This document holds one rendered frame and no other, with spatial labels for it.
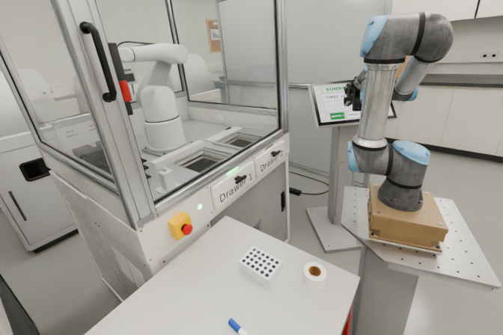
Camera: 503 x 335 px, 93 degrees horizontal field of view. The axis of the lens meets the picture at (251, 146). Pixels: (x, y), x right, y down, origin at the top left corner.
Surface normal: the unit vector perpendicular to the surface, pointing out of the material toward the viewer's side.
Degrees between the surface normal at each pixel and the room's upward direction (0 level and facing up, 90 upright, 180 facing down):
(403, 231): 90
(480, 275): 0
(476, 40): 90
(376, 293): 90
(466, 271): 0
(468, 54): 90
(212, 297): 0
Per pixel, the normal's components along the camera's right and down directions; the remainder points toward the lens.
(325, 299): -0.08, -0.92
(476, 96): -0.67, 0.34
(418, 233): -0.38, 0.39
